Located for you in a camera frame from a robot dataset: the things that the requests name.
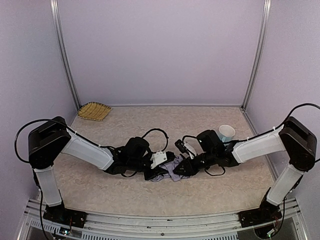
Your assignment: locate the lavender folding umbrella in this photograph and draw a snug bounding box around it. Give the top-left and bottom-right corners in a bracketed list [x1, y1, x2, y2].
[150, 155, 189, 183]

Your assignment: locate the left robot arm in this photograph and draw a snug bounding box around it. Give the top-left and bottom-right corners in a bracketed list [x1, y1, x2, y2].
[25, 116, 168, 214]

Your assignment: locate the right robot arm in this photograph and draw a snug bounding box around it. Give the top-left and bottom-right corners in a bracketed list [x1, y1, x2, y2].
[173, 114, 317, 206]

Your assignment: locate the light blue mug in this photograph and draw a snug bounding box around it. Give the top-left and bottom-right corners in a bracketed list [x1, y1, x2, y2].
[217, 124, 236, 144]

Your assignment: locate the yellow woven mat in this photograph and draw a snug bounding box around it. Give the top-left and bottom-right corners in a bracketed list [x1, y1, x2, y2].
[77, 101, 112, 122]

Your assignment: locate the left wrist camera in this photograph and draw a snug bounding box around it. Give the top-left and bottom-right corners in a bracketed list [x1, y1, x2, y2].
[150, 151, 176, 169]

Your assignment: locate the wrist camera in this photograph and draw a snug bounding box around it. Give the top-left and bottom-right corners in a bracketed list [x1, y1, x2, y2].
[174, 139, 197, 159]
[150, 151, 176, 169]

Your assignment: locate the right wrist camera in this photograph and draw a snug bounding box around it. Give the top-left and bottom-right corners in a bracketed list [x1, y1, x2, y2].
[174, 139, 197, 159]

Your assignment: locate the front aluminium rail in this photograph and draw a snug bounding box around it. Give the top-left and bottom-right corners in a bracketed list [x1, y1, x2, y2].
[16, 198, 311, 240]

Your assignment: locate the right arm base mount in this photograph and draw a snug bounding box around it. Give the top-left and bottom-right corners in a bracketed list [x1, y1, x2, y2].
[238, 208, 282, 228]

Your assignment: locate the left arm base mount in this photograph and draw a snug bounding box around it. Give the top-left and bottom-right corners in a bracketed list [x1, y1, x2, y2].
[43, 208, 87, 229]

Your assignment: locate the right aluminium frame post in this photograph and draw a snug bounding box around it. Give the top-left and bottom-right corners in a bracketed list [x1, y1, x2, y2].
[241, 0, 272, 112]

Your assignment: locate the aluminium frame post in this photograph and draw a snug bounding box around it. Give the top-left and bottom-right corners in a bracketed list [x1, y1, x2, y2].
[50, 0, 81, 111]
[241, 0, 272, 112]

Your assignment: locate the left aluminium frame post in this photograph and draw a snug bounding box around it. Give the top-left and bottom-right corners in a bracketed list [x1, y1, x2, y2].
[50, 0, 81, 111]

